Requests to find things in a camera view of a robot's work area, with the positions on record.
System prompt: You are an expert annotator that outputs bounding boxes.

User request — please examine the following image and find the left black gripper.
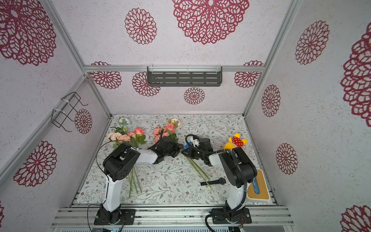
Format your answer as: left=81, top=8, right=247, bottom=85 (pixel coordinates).
left=165, top=141, right=185, bottom=159

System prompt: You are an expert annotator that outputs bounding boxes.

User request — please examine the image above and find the pink rose bouquet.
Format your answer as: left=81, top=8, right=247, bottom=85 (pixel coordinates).
left=153, top=118, right=210, bottom=181
left=107, top=117, right=146, bottom=198

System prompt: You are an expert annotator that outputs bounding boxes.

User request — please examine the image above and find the blue tape dispenser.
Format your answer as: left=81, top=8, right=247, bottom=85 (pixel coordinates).
left=183, top=141, right=194, bottom=150

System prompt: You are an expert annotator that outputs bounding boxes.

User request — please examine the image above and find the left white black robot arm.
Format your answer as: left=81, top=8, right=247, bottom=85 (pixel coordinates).
left=94, top=130, right=183, bottom=226

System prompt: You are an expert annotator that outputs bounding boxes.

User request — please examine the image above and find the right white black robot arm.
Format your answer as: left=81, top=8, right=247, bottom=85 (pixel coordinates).
left=182, top=134, right=258, bottom=232

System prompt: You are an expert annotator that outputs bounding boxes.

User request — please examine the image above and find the black wristwatch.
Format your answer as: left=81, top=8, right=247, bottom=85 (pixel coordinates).
left=200, top=178, right=226, bottom=186

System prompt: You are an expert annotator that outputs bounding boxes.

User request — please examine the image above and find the yellow plush toy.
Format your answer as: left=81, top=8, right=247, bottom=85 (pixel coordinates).
left=224, top=133, right=247, bottom=149

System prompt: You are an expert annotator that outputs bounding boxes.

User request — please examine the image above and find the floral patterned table mat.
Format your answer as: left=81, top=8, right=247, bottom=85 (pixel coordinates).
left=75, top=115, right=250, bottom=205

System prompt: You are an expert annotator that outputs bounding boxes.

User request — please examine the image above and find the blue tool on tray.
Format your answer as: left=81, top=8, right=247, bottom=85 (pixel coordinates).
left=253, top=177, right=260, bottom=195

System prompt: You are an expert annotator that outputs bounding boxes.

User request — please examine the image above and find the wooden tray white rim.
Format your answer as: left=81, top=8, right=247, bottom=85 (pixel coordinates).
left=246, top=168, right=271, bottom=203

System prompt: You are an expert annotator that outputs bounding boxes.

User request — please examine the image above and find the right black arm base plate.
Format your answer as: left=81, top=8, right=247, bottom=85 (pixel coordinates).
left=212, top=207, right=252, bottom=224

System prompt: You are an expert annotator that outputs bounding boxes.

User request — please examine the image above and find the dark grey wall shelf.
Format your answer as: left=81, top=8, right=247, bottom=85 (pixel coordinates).
left=147, top=66, right=223, bottom=87

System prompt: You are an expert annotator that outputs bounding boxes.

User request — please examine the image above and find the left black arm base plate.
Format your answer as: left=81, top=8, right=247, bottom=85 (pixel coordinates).
left=94, top=208, right=136, bottom=225

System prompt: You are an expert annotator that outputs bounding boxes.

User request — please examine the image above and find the black wire wall rack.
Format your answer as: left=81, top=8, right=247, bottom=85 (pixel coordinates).
left=50, top=91, right=88, bottom=132

